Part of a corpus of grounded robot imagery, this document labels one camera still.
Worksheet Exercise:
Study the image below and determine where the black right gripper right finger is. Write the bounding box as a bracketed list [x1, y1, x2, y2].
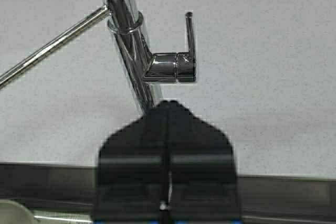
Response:
[168, 101, 242, 222]

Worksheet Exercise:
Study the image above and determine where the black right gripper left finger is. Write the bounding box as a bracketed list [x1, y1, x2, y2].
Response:
[91, 101, 168, 223]

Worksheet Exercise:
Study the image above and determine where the white round pan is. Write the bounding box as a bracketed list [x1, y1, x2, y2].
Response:
[1, 199, 35, 224]

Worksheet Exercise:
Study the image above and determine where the stainless steel double sink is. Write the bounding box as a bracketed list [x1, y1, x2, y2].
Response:
[1, 163, 335, 223]

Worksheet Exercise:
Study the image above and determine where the chrome kitchen faucet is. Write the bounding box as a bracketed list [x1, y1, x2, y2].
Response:
[1, 0, 196, 114]

